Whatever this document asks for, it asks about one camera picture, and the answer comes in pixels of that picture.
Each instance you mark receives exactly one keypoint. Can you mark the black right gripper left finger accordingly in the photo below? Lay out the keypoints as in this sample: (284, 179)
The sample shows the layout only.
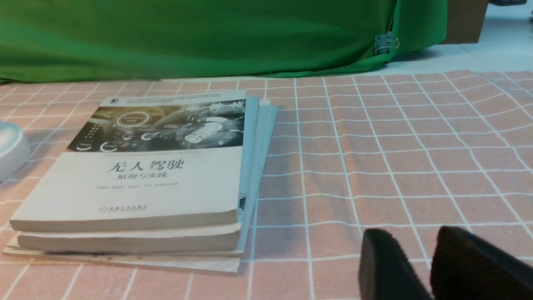
(385, 272)

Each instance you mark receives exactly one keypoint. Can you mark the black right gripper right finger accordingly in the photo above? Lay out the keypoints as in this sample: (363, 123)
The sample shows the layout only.
(466, 267)

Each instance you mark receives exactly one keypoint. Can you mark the white round lamp base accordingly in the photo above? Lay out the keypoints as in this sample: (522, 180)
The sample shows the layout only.
(14, 149)

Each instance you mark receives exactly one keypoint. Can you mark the pink checkered tablecloth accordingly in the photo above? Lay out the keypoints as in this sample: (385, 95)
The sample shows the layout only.
(408, 153)

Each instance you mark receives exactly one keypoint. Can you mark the bottom thin book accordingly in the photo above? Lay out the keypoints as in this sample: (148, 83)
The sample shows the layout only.
(224, 262)

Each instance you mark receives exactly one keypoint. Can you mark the middle white book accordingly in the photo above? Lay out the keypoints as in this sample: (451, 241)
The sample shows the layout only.
(250, 166)

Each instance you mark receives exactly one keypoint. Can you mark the white book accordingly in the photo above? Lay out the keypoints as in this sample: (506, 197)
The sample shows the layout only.
(145, 166)
(250, 166)

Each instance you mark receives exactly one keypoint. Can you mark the metal binder clip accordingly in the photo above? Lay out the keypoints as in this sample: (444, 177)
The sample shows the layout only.
(384, 43)

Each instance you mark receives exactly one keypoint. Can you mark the top white book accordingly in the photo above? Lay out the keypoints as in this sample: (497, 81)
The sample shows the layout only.
(145, 166)

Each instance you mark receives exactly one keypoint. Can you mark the brown cardboard box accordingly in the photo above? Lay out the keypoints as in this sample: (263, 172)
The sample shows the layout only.
(465, 20)

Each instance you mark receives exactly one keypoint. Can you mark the green backdrop cloth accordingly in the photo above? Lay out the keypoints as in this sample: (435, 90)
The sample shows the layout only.
(60, 41)

